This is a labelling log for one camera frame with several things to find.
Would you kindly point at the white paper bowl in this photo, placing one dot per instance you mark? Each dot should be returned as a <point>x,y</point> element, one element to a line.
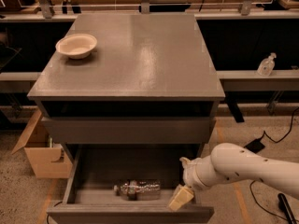
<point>76,46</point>

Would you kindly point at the clear sanitizer pump bottle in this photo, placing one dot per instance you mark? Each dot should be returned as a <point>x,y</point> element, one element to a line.
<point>267,65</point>

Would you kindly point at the black cylindrical object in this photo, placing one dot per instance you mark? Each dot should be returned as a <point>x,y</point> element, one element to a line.
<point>285,208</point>

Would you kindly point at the black power adapter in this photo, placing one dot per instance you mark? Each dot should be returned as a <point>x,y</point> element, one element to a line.
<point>255,146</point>

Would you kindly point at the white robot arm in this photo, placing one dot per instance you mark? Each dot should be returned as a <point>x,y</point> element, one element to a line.
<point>229,163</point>

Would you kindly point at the open cardboard box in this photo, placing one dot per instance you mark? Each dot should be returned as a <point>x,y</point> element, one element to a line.
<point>46,158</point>

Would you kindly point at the clear plastic water bottle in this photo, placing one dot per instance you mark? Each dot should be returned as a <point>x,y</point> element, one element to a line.
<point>138,189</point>

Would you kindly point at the open grey middle drawer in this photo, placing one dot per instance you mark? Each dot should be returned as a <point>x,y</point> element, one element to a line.
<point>91,195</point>

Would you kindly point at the grey drawer cabinet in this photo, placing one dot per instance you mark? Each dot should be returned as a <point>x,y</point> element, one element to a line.
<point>143,67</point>

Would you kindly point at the grey top drawer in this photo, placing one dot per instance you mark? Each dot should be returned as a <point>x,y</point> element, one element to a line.
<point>129,131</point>

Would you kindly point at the metal railing frame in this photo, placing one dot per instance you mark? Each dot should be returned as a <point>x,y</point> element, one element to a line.
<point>67,10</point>

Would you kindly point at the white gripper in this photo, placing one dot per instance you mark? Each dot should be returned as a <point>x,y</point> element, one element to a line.
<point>190,174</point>

